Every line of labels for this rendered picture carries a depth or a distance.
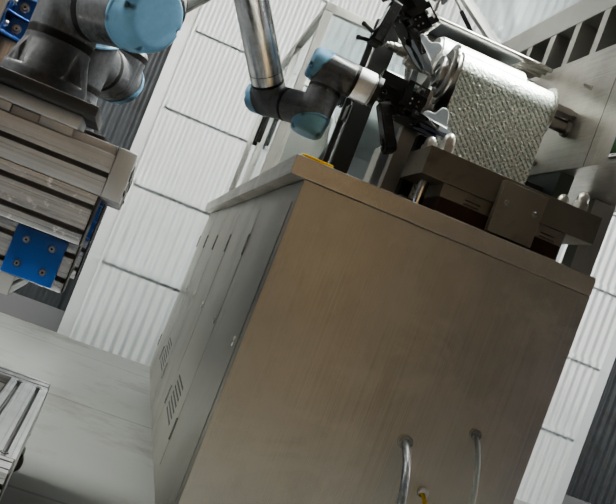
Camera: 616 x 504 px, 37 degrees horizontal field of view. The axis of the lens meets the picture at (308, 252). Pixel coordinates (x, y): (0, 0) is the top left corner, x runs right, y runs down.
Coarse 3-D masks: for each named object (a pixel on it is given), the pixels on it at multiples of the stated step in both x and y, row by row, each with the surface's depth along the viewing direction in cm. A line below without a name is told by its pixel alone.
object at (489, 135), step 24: (456, 96) 205; (456, 120) 205; (480, 120) 206; (504, 120) 207; (528, 120) 208; (456, 144) 205; (480, 144) 206; (504, 144) 207; (528, 144) 208; (504, 168) 207; (528, 168) 208
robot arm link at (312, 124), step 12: (312, 84) 198; (324, 84) 197; (288, 96) 200; (300, 96) 199; (312, 96) 197; (324, 96) 197; (336, 96) 198; (288, 108) 200; (300, 108) 198; (312, 108) 196; (324, 108) 197; (288, 120) 202; (300, 120) 196; (312, 120) 196; (324, 120) 197; (300, 132) 200; (312, 132) 197
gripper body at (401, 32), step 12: (384, 0) 209; (408, 0) 210; (420, 0) 210; (408, 12) 208; (420, 12) 208; (396, 24) 211; (408, 24) 209; (420, 24) 209; (432, 24) 209; (408, 36) 209
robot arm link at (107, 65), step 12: (96, 48) 202; (108, 48) 204; (96, 60) 202; (108, 60) 205; (120, 60) 211; (96, 72) 203; (108, 72) 207; (120, 72) 212; (96, 84) 204; (108, 84) 211
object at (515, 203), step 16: (512, 192) 185; (528, 192) 185; (496, 208) 184; (512, 208) 185; (528, 208) 185; (544, 208) 186; (496, 224) 184; (512, 224) 185; (528, 224) 186; (512, 240) 185; (528, 240) 186
